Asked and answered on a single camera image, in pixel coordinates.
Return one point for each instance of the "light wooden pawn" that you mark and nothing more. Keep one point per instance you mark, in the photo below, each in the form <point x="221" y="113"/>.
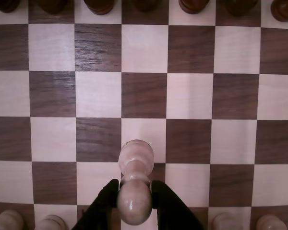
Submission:
<point x="226" y="222"/>
<point x="272" y="224"/>
<point x="51" y="224"/>
<point x="7" y="221"/>
<point x="134" y="203"/>

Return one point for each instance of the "wooden chessboard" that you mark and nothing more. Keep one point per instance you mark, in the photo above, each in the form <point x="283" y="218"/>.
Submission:
<point x="144" y="95"/>

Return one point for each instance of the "dark wooden pawn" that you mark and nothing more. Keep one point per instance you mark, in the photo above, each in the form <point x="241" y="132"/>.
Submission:
<point x="241" y="7"/>
<point x="50" y="6"/>
<point x="98" y="6"/>
<point x="194" y="6"/>
<point x="4" y="4"/>
<point x="284" y="10"/>
<point x="147" y="4"/>

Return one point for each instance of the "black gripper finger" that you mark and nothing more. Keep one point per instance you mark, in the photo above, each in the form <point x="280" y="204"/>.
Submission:
<point x="100" y="210"/>
<point x="172" y="210"/>

